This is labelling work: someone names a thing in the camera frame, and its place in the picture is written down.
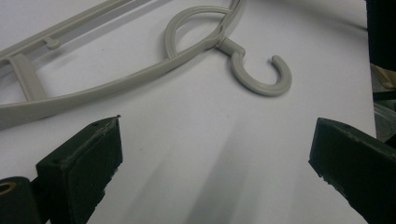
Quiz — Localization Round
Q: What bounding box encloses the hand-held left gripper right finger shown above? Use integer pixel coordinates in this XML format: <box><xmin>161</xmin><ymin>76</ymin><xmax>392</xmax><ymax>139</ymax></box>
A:
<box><xmin>307</xmin><ymin>117</ymin><xmax>396</xmax><ymax>224</ymax></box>

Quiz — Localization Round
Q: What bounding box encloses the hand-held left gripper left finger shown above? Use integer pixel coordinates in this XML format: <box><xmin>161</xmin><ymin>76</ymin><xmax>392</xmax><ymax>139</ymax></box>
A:
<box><xmin>35</xmin><ymin>115</ymin><xmax>124</xmax><ymax>224</ymax></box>

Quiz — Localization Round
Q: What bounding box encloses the grey plastic clothes hanger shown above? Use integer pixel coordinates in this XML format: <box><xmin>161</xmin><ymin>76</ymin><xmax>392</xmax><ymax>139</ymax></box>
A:
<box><xmin>0</xmin><ymin>0</ymin><xmax>293</xmax><ymax>132</ymax></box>

